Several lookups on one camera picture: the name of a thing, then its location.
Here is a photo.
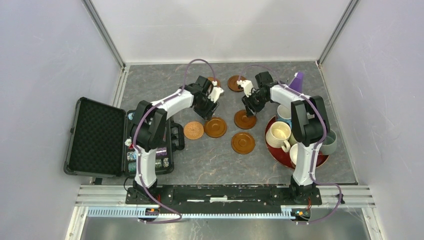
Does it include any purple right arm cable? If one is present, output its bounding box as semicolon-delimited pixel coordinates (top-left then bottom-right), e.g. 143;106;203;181
237;64;343;226

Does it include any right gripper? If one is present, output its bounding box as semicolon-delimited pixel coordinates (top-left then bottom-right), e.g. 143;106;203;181
241;90;268;117

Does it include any blue white cup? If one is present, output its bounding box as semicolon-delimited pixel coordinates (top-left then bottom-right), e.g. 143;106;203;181
275;104;292;128

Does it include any red round tray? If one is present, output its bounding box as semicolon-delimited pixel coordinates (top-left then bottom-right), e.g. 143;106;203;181
264;115;330;170

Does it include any purple plastic object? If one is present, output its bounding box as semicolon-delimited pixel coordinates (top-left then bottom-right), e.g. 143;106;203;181
288;71;304;93

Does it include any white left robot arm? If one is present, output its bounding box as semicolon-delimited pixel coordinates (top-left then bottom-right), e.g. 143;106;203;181
131;76;224;204

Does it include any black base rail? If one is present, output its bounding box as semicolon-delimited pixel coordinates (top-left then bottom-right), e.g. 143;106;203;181
125;184;323;215

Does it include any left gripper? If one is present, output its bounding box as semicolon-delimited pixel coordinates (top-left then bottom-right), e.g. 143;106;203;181
193;93;220;122

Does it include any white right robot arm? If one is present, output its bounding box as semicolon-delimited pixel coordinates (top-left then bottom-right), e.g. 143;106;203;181
236;71;330;204

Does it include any black poker chip case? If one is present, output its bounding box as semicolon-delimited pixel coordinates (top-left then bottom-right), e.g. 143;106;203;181
63;96;185;178

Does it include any woven rattan coaster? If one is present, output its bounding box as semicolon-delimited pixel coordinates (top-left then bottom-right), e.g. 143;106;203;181
183;121;204;140

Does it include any brown wooden coaster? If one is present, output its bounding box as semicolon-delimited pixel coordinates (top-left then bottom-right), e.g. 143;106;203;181
231;132;256;155
227;75;246;92
203;117;228;138
233;110;257;130
207;77;221;88

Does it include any cream ribbed mug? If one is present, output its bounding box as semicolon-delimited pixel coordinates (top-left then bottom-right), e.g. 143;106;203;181
265;121;292;153

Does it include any grey ribbed mug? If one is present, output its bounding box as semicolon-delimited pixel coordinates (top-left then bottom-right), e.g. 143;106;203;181
320;129;338;156

